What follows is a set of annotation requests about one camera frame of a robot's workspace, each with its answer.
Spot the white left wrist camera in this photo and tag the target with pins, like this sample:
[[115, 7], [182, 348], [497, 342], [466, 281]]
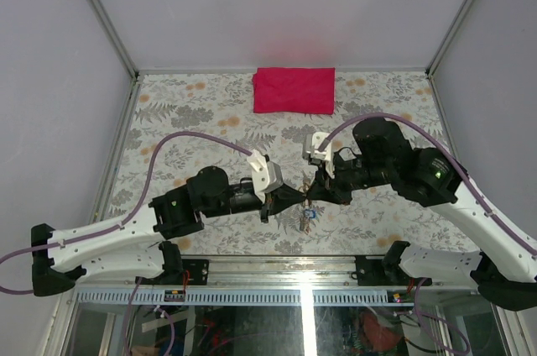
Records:
[[264, 171]]

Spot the blue key tag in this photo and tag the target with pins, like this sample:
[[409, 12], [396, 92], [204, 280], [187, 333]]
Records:
[[309, 214]]

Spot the pink folded cloth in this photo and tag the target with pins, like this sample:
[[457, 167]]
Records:
[[294, 90]]

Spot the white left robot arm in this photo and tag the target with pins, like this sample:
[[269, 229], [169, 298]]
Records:
[[140, 246]]

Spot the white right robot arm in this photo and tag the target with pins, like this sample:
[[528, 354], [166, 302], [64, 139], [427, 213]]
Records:
[[502, 269]]

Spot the metal keyring hoop yellow handle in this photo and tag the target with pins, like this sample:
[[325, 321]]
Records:
[[306, 204]]

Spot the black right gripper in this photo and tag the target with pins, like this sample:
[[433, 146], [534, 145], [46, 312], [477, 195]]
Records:
[[334, 193]]

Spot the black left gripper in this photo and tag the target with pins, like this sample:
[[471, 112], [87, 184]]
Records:
[[279, 201]]

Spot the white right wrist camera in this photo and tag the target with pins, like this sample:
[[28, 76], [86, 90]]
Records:
[[316, 151]]

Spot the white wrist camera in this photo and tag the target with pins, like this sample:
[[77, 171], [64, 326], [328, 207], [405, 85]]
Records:
[[316, 151], [264, 171]]

